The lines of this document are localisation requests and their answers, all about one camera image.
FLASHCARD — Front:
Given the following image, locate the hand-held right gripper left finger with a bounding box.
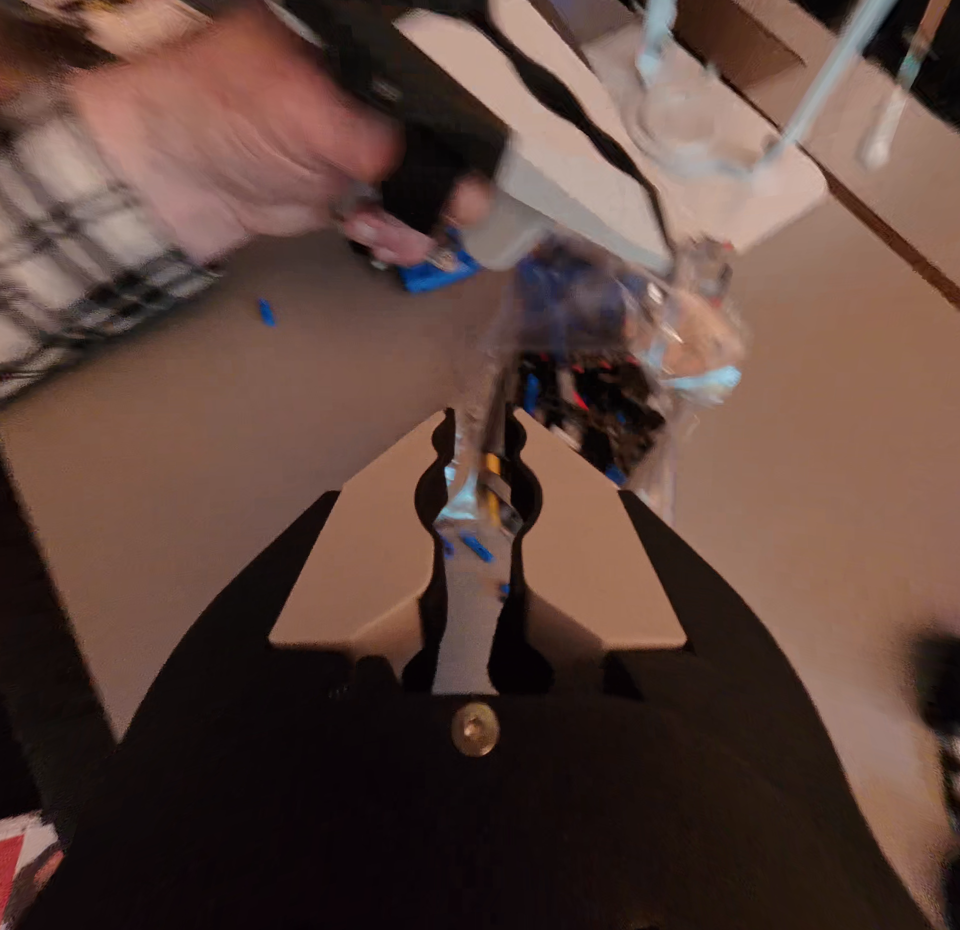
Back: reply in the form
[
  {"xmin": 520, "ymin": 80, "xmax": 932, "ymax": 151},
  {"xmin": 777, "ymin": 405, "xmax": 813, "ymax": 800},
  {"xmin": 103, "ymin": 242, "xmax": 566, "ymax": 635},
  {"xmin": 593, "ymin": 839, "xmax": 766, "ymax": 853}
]
[{"xmin": 268, "ymin": 408, "xmax": 459, "ymax": 695}]

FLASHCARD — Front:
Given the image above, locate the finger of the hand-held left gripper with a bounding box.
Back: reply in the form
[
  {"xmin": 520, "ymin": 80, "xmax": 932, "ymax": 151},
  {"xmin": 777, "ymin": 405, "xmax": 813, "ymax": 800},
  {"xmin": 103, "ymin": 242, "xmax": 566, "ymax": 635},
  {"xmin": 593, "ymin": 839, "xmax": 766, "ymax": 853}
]
[
  {"xmin": 393, "ymin": 11, "xmax": 674, "ymax": 276},
  {"xmin": 486, "ymin": 0, "xmax": 670, "ymax": 250}
]

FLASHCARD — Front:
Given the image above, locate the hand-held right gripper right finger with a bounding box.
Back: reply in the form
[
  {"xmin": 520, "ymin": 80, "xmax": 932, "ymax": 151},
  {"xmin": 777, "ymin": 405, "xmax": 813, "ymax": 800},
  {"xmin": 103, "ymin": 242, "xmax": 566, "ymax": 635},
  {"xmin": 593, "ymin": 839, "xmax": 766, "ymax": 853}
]
[{"xmin": 487, "ymin": 408, "xmax": 689, "ymax": 695}]

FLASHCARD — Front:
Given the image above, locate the blue skull print brick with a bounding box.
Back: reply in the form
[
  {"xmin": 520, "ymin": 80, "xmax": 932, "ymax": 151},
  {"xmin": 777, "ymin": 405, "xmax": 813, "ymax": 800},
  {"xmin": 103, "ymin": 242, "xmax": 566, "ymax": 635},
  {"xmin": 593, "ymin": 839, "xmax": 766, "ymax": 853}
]
[{"xmin": 397, "ymin": 228, "xmax": 481, "ymax": 294}]

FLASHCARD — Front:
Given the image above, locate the clear bag of toy bricks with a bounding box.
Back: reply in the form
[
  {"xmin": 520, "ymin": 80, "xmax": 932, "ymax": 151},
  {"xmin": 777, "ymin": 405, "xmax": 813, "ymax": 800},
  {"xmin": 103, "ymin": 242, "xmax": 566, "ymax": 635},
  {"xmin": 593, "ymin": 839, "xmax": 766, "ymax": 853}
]
[{"xmin": 435, "ymin": 232, "xmax": 751, "ymax": 541}]

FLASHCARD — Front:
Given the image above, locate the person's left forearm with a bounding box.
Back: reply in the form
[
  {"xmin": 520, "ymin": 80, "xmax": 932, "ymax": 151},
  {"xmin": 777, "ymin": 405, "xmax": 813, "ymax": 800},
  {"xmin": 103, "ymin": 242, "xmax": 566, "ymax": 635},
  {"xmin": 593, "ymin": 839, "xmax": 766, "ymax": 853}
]
[{"xmin": 0, "ymin": 82, "xmax": 226, "ymax": 406}]

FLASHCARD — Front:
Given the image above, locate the grey desk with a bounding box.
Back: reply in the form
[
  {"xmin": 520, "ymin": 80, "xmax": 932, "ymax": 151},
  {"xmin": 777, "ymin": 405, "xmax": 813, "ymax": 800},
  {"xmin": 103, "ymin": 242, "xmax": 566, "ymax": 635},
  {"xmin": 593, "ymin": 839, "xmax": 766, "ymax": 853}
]
[
  {"xmin": 0, "ymin": 195, "xmax": 960, "ymax": 930},
  {"xmin": 697, "ymin": 0, "xmax": 960, "ymax": 286}
]

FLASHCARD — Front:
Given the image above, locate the person's left hand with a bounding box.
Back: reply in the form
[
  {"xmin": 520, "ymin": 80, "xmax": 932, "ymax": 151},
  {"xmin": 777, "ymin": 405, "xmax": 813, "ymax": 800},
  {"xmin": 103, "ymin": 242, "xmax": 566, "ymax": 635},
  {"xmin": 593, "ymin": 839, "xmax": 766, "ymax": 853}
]
[{"xmin": 75, "ymin": 7, "xmax": 496, "ymax": 269}]

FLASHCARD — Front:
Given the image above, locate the black tyre blue hub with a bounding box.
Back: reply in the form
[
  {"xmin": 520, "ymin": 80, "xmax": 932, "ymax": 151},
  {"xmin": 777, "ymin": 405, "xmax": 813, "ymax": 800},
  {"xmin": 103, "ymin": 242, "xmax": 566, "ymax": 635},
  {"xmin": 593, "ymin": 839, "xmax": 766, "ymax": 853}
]
[{"xmin": 911, "ymin": 630, "xmax": 960, "ymax": 736}]

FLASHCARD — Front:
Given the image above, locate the printed booklet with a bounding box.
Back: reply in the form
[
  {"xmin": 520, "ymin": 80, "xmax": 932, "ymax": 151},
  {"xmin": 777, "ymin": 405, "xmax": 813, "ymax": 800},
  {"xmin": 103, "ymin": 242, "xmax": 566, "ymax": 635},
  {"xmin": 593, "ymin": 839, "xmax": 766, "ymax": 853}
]
[{"xmin": 0, "ymin": 810, "xmax": 65, "ymax": 930}]

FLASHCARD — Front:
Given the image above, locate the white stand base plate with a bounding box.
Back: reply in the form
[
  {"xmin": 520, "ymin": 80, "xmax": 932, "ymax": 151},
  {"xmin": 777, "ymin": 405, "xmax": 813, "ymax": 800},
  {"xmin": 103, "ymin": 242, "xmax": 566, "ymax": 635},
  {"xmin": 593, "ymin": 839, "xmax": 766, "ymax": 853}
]
[{"xmin": 581, "ymin": 22, "xmax": 828, "ymax": 255}]

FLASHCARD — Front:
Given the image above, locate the white cable with tip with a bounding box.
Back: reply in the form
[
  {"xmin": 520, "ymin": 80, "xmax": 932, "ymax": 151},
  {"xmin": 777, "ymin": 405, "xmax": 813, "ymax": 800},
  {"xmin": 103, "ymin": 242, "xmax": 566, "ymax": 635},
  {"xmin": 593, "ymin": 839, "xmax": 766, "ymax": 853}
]
[{"xmin": 858, "ymin": 0, "xmax": 960, "ymax": 170}]

